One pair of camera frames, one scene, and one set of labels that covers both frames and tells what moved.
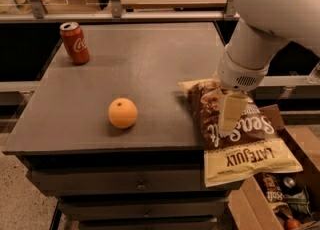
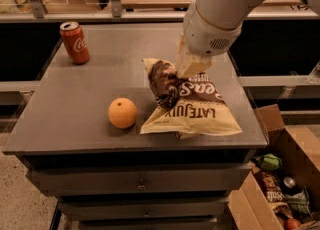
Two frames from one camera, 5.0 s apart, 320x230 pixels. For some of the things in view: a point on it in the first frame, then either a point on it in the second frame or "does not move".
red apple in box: [292, 224] does not move
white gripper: [237, 74] → [205, 33]
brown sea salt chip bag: [254, 147] → [186, 107]
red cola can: [75, 42] does not move
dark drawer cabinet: [148, 176] does not move
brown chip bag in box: [271, 185] does not move
